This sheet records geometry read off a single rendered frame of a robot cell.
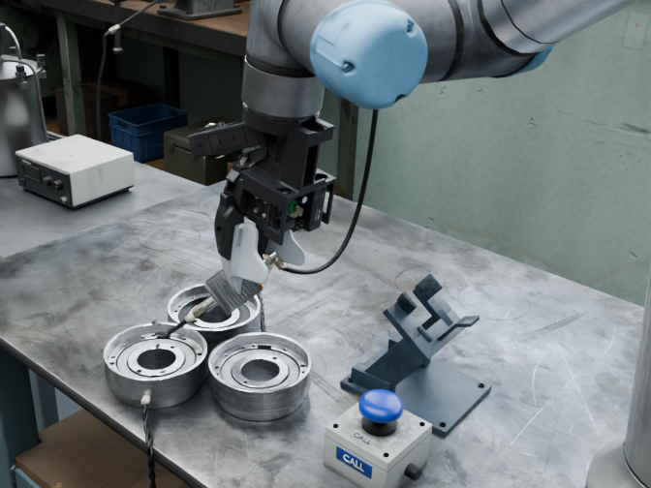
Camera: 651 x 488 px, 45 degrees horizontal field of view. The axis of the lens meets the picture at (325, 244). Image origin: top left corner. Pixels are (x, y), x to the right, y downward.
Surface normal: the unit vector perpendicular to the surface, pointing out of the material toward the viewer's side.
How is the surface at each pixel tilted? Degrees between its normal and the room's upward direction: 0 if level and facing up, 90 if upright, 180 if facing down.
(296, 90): 96
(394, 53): 97
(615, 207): 90
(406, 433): 0
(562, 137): 90
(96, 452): 0
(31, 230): 0
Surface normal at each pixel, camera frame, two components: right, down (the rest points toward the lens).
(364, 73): 0.47, 0.52
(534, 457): 0.04, -0.90
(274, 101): -0.22, 0.48
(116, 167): 0.81, 0.29
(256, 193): -0.65, 0.32
